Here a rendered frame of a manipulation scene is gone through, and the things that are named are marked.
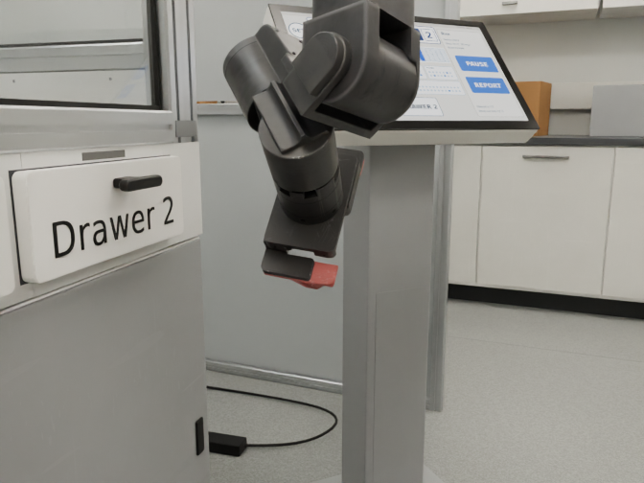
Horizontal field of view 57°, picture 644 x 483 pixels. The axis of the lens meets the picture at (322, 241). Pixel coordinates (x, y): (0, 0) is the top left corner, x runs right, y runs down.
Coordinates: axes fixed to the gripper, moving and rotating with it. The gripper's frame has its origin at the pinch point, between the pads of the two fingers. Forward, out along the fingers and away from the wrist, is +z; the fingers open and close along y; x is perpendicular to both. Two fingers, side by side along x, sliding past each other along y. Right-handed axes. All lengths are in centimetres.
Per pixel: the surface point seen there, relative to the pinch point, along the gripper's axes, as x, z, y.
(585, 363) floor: 78, 196, -56
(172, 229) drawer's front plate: -24.2, 15.0, -4.9
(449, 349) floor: 24, 203, -53
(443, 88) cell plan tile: 8, 39, -56
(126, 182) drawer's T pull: -22.7, -1.8, -2.2
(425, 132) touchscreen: 6, 37, -43
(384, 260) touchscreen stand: 1, 59, -25
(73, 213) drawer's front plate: -26.0, -3.4, 3.2
